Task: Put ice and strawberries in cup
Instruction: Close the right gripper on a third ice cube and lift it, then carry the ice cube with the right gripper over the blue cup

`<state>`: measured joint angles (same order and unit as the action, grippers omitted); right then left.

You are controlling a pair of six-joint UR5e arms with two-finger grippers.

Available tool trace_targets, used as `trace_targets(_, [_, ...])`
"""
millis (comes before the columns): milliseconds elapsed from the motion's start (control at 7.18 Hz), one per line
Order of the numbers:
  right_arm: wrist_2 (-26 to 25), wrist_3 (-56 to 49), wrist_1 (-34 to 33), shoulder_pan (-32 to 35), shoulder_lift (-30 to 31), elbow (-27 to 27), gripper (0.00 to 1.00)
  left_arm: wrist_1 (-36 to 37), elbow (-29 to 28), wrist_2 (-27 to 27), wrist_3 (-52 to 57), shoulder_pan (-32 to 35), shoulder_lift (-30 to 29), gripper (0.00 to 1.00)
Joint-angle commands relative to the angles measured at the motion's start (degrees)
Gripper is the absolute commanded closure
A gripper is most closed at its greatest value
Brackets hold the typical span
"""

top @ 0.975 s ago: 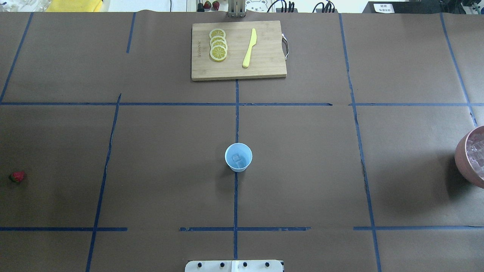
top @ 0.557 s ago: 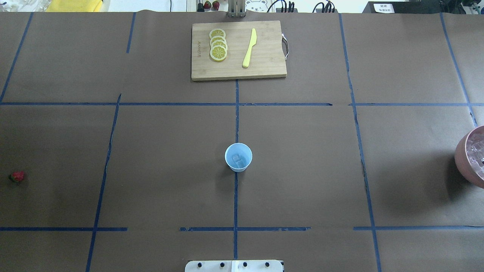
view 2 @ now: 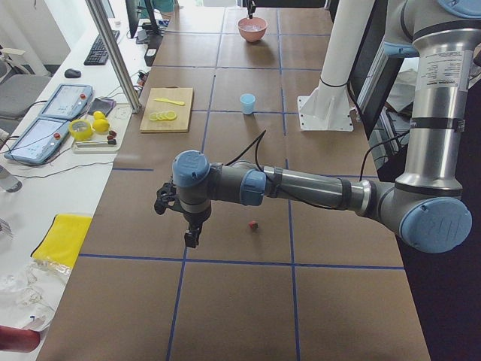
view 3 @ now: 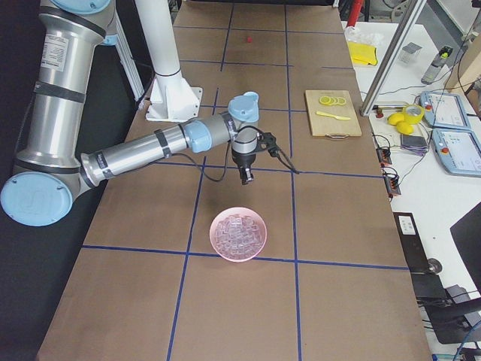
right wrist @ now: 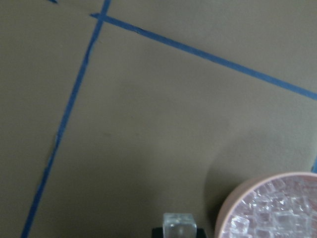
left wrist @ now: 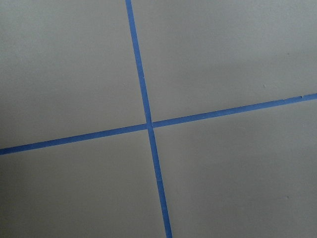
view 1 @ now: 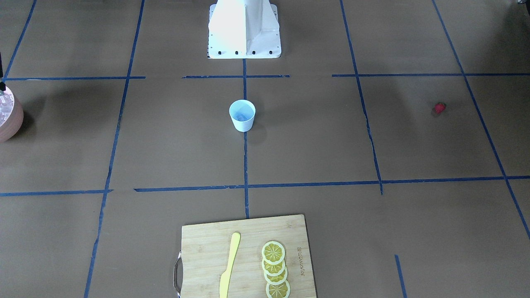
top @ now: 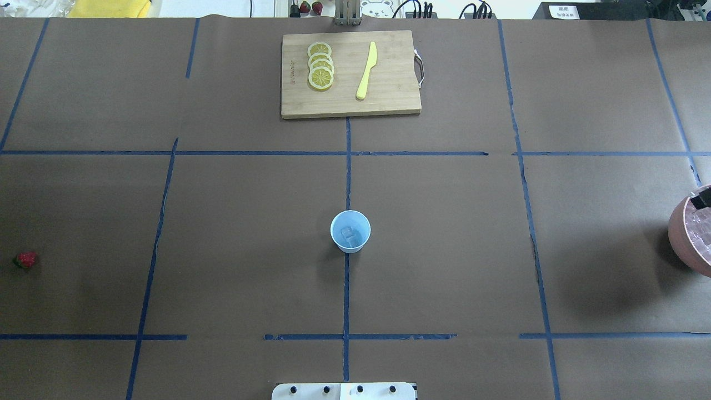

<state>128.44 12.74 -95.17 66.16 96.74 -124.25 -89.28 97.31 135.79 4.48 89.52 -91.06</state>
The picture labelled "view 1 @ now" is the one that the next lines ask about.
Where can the white pedestal column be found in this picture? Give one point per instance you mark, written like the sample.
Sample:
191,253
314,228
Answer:
244,29

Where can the clear ice cubes pile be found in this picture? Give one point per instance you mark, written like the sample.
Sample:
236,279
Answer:
6,106

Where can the wooden cutting board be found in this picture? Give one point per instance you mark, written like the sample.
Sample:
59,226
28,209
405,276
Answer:
204,254

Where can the yellow plastic knife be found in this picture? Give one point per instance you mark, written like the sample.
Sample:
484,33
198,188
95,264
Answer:
225,277

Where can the pink bowl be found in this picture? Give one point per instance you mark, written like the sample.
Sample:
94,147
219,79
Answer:
14,122

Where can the lemon slice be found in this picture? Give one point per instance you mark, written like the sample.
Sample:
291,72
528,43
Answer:
273,252
281,290
273,269
278,279

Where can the red strawberry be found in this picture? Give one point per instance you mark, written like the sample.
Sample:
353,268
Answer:
439,108

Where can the light blue cup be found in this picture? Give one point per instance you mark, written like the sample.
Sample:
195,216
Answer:
242,106

